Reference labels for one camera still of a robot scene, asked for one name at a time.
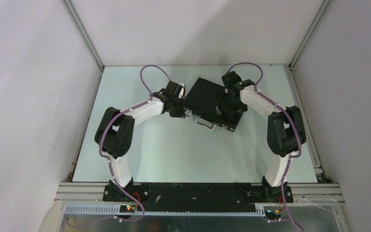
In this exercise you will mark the aluminium frame rail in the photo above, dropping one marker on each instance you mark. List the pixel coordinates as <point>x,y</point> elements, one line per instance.
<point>86,198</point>

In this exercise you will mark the black poker set case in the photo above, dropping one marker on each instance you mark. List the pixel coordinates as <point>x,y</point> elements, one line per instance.
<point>203,101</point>

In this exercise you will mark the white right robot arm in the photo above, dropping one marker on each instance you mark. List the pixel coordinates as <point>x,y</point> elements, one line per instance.
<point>285,128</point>

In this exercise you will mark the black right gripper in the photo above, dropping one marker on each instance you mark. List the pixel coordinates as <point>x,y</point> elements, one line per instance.
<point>240,108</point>

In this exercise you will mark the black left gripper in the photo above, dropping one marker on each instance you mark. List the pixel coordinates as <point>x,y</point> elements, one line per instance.
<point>180,114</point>

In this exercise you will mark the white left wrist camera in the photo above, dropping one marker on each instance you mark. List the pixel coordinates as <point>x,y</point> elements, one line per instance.
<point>182,91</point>

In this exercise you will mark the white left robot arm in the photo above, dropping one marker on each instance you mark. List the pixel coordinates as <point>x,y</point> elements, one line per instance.
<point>115,132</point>

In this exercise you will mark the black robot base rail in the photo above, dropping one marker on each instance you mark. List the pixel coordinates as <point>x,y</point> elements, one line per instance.
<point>197,197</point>

